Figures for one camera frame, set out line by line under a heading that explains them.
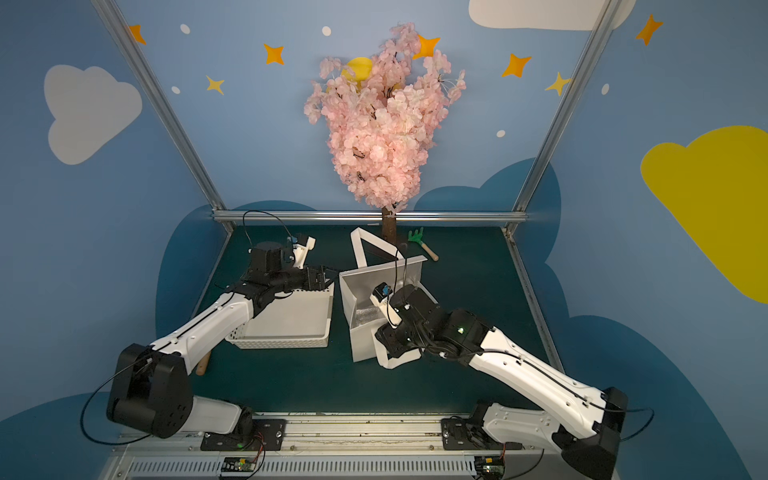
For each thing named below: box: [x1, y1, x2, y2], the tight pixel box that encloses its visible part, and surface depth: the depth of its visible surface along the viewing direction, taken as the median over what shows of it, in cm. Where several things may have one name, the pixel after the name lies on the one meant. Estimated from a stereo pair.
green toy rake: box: [408, 227, 439, 262], surface depth 121 cm
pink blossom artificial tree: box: [304, 22, 466, 212], surface depth 72 cm
